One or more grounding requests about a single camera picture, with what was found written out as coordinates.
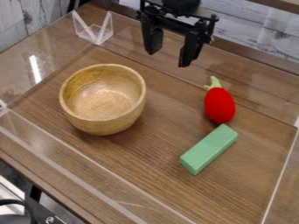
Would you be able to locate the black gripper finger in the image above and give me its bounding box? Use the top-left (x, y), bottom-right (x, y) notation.
top-left (178, 30), bottom-right (204, 67)
top-left (141, 13), bottom-right (164, 55)

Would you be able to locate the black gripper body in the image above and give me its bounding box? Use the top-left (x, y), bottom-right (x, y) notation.
top-left (137, 0), bottom-right (220, 44)

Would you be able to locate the red plush fruit green stem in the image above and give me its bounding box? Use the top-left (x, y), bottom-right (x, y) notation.
top-left (204, 76), bottom-right (236, 124)

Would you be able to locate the wooden bowl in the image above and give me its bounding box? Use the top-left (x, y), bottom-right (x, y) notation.
top-left (58, 64), bottom-right (145, 136)

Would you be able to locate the green rectangular block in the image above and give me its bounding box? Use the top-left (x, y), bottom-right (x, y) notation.
top-left (178, 124), bottom-right (238, 175)

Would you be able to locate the clear acrylic corner bracket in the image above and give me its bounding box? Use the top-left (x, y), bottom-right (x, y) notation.
top-left (70, 11), bottom-right (113, 46)

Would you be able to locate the clear acrylic tray wall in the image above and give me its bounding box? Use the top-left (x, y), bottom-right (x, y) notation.
top-left (0, 101), bottom-right (196, 224)

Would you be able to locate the black table leg frame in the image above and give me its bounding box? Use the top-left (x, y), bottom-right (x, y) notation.
top-left (24, 185), bottom-right (65, 224)

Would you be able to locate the black cable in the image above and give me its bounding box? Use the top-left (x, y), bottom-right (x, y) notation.
top-left (0, 199), bottom-right (28, 211)

